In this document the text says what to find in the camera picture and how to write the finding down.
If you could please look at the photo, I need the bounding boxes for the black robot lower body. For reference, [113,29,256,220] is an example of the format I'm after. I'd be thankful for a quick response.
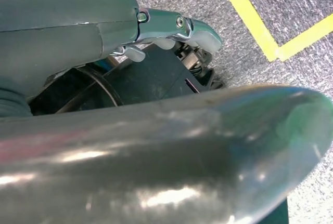
[28,43,226,117]

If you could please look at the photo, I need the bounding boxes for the yellow floor tape outline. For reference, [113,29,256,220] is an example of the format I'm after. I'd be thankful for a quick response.
[213,0,333,63]

